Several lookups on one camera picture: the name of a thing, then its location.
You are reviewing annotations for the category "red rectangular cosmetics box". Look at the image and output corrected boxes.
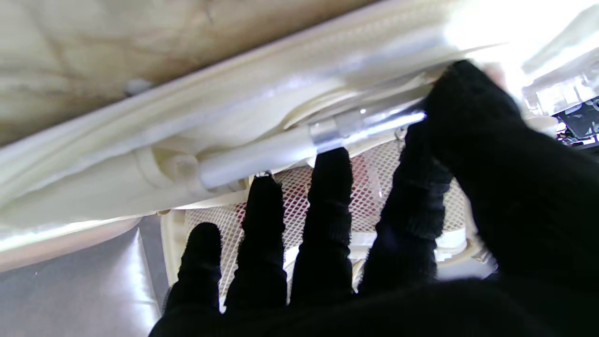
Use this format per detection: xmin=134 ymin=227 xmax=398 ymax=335
xmin=234 ymin=154 xmax=403 ymax=225

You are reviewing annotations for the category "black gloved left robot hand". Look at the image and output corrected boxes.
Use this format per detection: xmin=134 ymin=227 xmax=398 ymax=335
xmin=555 ymin=96 xmax=599 ymax=150

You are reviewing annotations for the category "slim white handled makeup brush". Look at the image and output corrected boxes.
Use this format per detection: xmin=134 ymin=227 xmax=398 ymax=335
xmin=199 ymin=101 xmax=429 ymax=190

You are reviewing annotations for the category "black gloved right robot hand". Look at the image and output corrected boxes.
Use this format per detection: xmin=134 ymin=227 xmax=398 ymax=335
xmin=149 ymin=60 xmax=599 ymax=337

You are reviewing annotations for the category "cream fabric cosmetics bag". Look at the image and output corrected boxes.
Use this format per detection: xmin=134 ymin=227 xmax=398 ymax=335
xmin=0 ymin=0 xmax=599 ymax=309

